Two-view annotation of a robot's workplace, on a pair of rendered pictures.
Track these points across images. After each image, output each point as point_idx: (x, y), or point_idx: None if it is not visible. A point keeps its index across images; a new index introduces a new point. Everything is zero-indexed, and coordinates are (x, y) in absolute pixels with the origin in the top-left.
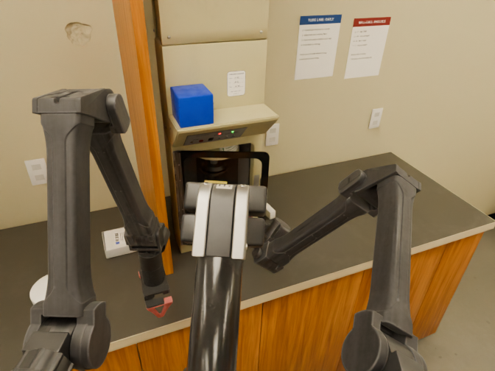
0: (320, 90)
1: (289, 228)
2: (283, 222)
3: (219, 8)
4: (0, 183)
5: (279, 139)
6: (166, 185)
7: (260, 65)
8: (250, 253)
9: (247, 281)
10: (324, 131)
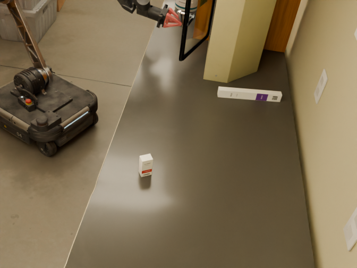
0: (356, 79)
1: (137, 1)
2: (144, 1)
3: None
4: None
5: (320, 101)
6: (294, 55)
7: None
8: (184, 68)
9: (159, 56)
10: (332, 149)
